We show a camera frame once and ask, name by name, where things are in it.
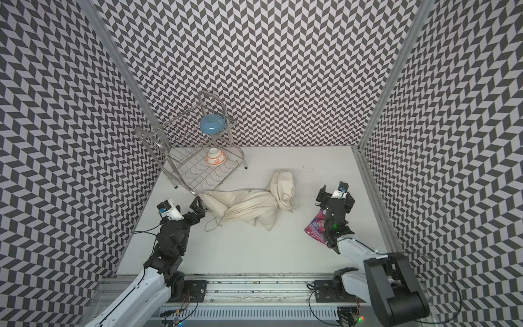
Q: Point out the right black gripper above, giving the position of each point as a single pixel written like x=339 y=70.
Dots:
x=324 y=195

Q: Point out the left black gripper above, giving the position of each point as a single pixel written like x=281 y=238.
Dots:
x=198 y=211

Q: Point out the cream cloth bag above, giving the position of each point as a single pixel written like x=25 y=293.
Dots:
x=282 y=187

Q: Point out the cream drawstring soil bag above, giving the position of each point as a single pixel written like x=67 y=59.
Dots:
x=251 y=206

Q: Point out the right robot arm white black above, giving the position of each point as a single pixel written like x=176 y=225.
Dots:
x=386 y=281

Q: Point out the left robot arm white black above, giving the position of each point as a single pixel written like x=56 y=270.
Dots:
x=160 y=279

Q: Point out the pink snack packet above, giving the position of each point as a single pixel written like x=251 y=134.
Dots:
x=316 y=228

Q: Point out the blue bowl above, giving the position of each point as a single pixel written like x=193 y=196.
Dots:
x=212 y=124

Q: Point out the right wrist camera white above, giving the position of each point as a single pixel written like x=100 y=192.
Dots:
x=341 y=191

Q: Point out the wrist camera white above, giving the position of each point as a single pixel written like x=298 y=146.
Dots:
x=168 y=210
x=341 y=191

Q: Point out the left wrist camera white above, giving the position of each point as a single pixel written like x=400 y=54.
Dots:
x=168 y=210

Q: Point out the steel wire dish rack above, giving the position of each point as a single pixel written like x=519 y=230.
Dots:
x=179 y=147

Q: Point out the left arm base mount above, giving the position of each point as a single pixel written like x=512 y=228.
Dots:
x=190 y=290

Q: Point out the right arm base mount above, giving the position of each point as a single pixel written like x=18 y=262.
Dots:
x=332 y=290

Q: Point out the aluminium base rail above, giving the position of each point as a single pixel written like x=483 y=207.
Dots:
x=241 y=297

